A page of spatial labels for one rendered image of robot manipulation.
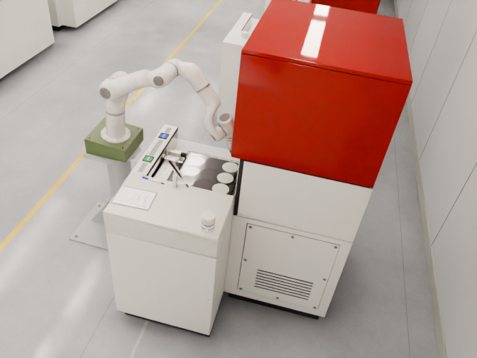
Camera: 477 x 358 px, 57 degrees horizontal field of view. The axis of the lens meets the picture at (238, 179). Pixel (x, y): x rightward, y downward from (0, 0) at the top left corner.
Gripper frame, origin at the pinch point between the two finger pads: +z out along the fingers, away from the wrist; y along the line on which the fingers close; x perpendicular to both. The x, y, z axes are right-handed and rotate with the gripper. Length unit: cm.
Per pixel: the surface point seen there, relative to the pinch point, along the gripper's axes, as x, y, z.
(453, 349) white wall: 146, -29, 103
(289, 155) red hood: 48, -7, -31
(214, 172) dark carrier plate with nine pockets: -1.0, 19.8, 2.2
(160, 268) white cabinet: 28, 80, 6
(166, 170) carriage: -18.4, 42.0, -6.0
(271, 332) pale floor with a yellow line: 68, 52, 87
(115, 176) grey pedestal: -57, 69, 9
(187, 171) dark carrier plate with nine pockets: -9.6, 32.6, -3.7
